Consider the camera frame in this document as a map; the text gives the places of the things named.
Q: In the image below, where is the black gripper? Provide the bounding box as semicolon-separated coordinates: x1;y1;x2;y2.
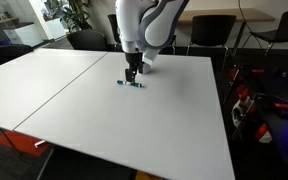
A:
125;53;143;82

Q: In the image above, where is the teal dry erase marker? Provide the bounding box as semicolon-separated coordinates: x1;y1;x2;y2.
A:
117;80;142;88

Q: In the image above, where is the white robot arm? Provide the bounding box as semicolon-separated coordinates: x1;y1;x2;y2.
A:
115;0;189;84

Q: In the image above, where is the white cylindrical cup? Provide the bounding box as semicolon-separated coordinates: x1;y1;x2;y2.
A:
142;63;151;74

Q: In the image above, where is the black chair back left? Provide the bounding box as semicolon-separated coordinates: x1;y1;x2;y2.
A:
108;14;121;49

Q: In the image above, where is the black chair back middle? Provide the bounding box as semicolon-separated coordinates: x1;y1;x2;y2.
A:
160;35;177;55

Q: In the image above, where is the black chair near table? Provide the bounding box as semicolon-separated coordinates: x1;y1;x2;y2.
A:
67;30;114;51

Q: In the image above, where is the green potted plant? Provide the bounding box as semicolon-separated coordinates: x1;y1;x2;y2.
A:
47;0;92;32

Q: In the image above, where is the black chair back centre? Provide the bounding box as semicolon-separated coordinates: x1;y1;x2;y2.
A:
186;15;236;70

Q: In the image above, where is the white cabinet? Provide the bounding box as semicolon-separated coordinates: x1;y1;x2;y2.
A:
4;22;43;47

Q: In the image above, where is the red floor mat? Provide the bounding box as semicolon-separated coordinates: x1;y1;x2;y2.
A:
0;131;51;157

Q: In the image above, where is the wooden background table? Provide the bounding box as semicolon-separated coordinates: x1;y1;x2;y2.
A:
177;7;276;58

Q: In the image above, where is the black robot stand with clamps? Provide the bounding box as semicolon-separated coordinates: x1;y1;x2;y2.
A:
224;65;288;163

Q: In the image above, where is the black chair far left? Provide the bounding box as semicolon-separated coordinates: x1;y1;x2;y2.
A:
0;44;34;65

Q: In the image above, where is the black chair back right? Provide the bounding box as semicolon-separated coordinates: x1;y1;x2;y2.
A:
244;11;288;55

